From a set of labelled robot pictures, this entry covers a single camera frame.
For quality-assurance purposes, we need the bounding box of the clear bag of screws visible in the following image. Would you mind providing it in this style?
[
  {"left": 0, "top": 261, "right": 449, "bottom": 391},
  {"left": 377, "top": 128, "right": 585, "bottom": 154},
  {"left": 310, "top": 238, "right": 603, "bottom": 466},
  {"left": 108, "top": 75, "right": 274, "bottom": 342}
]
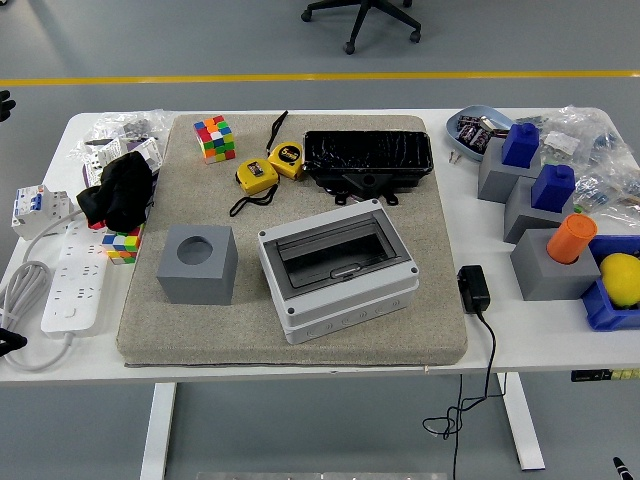
[{"left": 67, "top": 108, "right": 176, "bottom": 161}]

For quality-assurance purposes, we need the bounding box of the clear bag of white parts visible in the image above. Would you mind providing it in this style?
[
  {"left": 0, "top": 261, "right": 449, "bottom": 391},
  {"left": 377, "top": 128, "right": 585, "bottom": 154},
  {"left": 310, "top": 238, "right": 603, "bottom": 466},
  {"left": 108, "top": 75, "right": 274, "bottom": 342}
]
[{"left": 540, "top": 128, "right": 582, "bottom": 157}]

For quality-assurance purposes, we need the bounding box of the white purple socket package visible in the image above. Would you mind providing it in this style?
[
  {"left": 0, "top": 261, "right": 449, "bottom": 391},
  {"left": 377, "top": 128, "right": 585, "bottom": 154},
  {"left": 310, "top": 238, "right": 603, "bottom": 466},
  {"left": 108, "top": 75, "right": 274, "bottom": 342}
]
[{"left": 81, "top": 135, "right": 164, "bottom": 189}]

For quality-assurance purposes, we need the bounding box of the white table leg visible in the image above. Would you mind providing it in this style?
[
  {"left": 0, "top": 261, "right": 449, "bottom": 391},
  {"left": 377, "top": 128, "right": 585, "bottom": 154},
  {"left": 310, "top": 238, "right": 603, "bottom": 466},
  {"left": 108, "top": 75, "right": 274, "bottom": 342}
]
[
  {"left": 497, "top": 372, "right": 546, "bottom": 471},
  {"left": 139, "top": 382, "right": 177, "bottom": 480}
]

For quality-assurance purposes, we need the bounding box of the black plastic enclosure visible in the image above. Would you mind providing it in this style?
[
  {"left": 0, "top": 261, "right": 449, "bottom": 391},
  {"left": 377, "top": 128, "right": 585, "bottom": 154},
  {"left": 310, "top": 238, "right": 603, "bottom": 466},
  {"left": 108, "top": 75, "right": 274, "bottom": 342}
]
[{"left": 302, "top": 129, "right": 434, "bottom": 206}]

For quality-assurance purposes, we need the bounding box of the grey block with round hole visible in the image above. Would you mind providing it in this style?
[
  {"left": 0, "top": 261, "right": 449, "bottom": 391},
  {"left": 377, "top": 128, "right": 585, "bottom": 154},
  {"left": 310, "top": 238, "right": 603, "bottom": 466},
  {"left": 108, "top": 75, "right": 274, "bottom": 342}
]
[{"left": 156, "top": 224, "right": 239, "bottom": 306}]

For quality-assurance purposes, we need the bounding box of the large clear plastic bag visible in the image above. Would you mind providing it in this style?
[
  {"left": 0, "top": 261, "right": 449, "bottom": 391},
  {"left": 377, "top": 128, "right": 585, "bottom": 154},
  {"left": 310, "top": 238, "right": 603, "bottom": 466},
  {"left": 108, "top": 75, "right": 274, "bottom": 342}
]
[{"left": 514, "top": 103, "right": 636, "bottom": 169}]

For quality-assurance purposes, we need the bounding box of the white power strip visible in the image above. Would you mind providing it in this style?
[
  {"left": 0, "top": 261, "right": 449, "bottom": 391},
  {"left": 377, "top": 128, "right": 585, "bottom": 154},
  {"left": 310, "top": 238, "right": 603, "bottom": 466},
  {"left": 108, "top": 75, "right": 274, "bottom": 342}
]
[{"left": 40, "top": 219, "right": 110, "bottom": 335}]

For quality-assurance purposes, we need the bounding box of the yellow tape measure, small label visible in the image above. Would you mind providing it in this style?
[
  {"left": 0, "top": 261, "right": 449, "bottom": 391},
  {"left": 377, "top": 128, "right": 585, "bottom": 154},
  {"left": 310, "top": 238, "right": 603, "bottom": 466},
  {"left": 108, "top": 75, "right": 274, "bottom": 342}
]
[{"left": 228, "top": 158, "right": 280, "bottom": 217}]

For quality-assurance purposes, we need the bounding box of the blue plastic bin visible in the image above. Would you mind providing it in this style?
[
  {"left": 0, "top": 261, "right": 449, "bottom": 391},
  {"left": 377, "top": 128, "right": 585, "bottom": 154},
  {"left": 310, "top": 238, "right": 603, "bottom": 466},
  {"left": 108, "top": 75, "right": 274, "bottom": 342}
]
[{"left": 580, "top": 234, "right": 640, "bottom": 332}]

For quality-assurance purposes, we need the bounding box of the blue stepped block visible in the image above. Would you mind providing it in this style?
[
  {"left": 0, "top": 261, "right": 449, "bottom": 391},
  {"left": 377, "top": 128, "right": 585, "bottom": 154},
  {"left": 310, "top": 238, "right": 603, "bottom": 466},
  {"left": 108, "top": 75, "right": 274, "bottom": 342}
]
[
  {"left": 501, "top": 122, "right": 541, "bottom": 168},
  {"left": 529, "top": 163, "right": 576, "bottom": 211}
]

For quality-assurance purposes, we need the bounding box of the silver foil packet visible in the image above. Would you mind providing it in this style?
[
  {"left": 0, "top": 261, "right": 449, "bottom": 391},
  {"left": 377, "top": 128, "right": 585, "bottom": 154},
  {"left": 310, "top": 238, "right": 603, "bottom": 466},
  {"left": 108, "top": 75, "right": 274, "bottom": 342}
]
[{"left": 478, "top": 115, "right": 509, "bottom": 137}]

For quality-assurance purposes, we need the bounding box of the black table control panel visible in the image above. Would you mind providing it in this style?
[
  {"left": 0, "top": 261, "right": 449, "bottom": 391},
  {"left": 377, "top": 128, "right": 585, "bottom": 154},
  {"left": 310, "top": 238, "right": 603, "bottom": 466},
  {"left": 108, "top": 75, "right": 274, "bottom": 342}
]
[{"left": 571, "top": 368, "right": 640, "bottom": 384}]

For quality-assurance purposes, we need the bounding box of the yellow tape measure, 5m label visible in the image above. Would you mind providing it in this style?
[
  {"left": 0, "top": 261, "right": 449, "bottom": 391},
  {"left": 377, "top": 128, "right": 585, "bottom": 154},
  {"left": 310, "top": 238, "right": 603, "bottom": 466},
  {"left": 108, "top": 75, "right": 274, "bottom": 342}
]
[{"left": 265, "top": 110, "right": 305, "bottom": 181}]

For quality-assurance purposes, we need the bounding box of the grey-brown fabric mat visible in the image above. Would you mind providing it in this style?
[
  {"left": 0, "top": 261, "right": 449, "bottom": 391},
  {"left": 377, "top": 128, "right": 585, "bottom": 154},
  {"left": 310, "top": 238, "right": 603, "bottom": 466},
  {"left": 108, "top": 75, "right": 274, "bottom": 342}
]
[{"left": 115, "top": 113, "right": 470, "bottom": 369}]

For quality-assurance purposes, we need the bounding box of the smoked transparent box lid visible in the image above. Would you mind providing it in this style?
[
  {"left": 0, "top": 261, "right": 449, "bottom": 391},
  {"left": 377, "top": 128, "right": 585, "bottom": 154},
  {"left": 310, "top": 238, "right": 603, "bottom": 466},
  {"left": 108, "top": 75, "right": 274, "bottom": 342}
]
[{"left": 263, "top": 215, "right": 404, "bottom": 290}]

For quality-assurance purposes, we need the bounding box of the yellow fruit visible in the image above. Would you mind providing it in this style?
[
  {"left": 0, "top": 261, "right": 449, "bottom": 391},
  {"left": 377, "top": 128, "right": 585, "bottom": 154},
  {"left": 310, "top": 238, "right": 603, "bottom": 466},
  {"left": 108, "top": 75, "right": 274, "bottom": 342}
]
[{"left": 598, "top": 252, "right": 640, "bottom": 309}]

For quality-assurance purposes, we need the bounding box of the black cloth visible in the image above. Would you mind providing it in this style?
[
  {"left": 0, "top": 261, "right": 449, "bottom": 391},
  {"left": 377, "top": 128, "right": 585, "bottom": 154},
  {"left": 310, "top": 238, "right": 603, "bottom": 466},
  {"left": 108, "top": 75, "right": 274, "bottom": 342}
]
[{"left": 75, "top": 151, "right": 157, "bottom": 234}]

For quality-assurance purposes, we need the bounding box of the blue-grey shallow bowl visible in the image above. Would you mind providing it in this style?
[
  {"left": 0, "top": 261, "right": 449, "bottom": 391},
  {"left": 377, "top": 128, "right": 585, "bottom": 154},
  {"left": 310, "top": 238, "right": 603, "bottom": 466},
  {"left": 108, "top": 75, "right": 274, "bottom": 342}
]
[{"left": 444, "top": 104, "right": 515, "bottom": 162}]

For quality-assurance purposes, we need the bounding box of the black power adapter with cord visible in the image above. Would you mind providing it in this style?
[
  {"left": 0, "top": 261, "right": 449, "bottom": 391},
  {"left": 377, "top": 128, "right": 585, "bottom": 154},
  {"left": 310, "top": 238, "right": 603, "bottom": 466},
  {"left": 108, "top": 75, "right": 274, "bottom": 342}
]
[{"left": 422, "top": 264, "right": 509, "bottom": 480}]

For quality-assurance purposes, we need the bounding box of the white circuit breaker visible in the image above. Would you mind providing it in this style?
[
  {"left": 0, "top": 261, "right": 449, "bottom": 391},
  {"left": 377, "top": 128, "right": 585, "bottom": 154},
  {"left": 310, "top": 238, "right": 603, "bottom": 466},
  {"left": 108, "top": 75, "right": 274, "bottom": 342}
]
[{"left": 10, "top": 183, "right": 71, "bottom": 241}]

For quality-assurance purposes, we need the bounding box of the colourful puzzle cube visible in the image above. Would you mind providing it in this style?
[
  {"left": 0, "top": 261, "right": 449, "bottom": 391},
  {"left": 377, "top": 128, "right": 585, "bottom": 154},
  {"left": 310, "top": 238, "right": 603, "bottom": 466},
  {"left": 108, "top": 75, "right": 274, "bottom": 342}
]
[
  {"left": 193, "top": 114, "right": 237, "bottom": 165},
  {"left": 101, "top": 223, "right": 146, "bottom": 265}
]

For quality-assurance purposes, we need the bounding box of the grey plastic junction box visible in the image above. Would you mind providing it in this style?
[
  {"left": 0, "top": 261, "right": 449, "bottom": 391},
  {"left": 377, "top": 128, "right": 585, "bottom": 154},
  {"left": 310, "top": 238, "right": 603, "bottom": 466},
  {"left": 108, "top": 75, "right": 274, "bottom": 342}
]
[{"left": 257, "top": 198, "right": 420, "bottom": 346}]

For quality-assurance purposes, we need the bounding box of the grey holder block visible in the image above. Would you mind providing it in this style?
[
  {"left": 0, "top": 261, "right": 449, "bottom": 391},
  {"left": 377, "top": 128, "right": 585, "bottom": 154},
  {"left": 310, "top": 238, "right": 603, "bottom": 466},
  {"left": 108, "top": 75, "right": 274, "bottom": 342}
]
[
  {"left": 509, "top": 228, "right": 601, "bottom": 302},
  {"left": 477, "top": 137, "right": 544, "bottom": 204},
  {"left": 503, "top": 175, "right": 581, "bottom": 245}
]

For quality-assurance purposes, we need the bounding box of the clear bag of blue parts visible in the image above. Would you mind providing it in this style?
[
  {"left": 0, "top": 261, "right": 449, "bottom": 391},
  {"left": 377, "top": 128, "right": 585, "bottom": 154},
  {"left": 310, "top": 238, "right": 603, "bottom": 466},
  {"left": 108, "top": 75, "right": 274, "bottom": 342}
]
[{"left": 572, "top": 167, "right": 640, "bottom": 226}]

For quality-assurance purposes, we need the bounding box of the orange cylinder battery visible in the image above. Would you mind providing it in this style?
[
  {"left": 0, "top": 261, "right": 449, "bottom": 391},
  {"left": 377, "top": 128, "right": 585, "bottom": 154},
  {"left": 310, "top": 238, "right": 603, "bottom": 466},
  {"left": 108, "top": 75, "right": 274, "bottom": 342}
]
[{"left": 545, "top": 213, "right": 599, "bottom": 265}]

